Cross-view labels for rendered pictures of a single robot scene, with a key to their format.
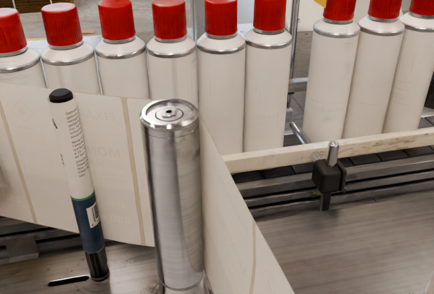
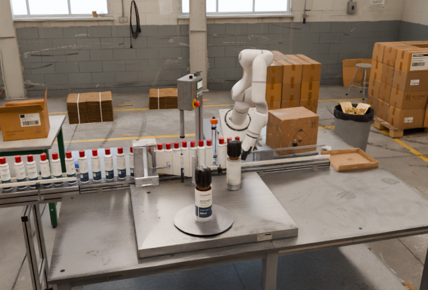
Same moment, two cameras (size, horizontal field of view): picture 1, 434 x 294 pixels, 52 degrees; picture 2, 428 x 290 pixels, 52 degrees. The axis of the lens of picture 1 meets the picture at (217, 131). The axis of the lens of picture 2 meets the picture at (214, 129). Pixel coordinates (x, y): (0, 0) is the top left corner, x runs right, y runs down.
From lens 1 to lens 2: 2.33 m
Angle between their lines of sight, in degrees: 12
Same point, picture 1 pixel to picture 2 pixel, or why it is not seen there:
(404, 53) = not seen: hidden behind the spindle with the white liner
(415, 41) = not seen: hidden behind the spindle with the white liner
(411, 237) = not seen: hidden behind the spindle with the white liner
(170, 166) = (195, 161)
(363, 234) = (223, 178)
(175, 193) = (195, 165)
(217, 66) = (200, 151)
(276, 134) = (211, 164)
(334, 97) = (221, 157)
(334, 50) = (220, 148)
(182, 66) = (194, 151)
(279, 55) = (210, 149)
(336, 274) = (218, 181)
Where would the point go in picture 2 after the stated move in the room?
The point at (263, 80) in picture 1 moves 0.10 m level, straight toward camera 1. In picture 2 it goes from (208, 153) to (206, 160)
